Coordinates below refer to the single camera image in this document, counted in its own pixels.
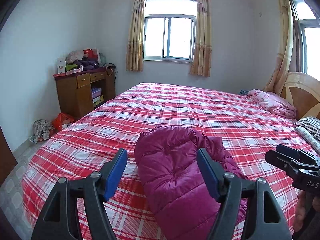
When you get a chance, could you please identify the magenta puffer jacket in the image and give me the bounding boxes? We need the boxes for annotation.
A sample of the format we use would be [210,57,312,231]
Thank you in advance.
[134,126,247,239]

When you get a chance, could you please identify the clothes pile on desk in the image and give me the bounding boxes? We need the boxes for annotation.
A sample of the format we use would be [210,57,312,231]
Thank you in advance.
[66,49,100,71]

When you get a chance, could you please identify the person's right hand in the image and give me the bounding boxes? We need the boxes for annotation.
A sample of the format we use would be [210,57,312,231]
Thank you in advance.
[293,191,306,232]

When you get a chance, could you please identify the grey floral pillow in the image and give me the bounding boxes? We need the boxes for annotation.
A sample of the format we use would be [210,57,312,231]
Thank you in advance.
[295,126,320,154]

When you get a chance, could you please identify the striped pillow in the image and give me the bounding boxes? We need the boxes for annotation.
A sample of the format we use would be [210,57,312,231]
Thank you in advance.
[295,117,320,141]

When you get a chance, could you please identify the pink folded quilt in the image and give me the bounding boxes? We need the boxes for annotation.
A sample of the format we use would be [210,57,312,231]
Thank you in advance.
[247,89,297,119]

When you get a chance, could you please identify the wooden bed headboard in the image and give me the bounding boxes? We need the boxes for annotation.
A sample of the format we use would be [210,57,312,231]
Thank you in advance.
[280,72,320,120]

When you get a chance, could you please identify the side beige curtain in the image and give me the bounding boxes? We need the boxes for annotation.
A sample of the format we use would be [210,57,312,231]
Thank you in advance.
[264,0,294,95]

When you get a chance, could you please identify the red plaid bed sheet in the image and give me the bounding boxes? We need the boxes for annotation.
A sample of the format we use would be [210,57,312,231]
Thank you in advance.
[22,83,313,239]

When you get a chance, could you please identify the grey patterned bag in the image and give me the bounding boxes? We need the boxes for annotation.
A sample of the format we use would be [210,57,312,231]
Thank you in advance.
[29,119,54,144]

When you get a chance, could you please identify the red plastic bag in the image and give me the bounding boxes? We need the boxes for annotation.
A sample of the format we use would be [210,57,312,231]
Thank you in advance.
[52,113,74,131]

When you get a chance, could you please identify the side window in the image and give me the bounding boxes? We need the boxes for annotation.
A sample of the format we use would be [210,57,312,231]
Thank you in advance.
[291,0,319,80]

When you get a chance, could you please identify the boxes inside desk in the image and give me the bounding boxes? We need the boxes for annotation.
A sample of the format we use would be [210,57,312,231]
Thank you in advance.
[91,88,104,108]

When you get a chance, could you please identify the brown wooden desk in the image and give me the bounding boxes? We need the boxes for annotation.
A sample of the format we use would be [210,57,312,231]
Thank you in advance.
[54,66,116,120]

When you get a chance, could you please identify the right beige curtain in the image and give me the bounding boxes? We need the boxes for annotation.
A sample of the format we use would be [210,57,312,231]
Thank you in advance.
[190,0,212,77]

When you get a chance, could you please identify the white carton on desk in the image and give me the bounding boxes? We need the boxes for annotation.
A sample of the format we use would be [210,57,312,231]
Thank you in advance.
[56,58,67,74]

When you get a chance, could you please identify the left beige curtain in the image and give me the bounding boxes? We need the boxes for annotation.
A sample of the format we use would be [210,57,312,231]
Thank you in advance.
[126,0,146,72]

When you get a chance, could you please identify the back window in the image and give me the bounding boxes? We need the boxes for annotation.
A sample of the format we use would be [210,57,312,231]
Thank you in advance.
[143,0,197,62]

